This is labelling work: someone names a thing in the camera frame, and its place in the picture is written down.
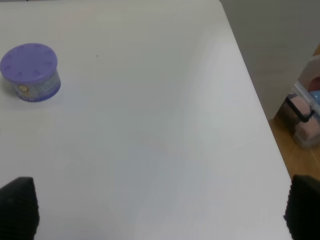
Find clear plastic storage bin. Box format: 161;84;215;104
273;55;320;150

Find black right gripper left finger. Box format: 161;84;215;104
0;176;40;240

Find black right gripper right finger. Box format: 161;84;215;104
283;174;320;240

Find purple round tin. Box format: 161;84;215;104
0;43;61;102

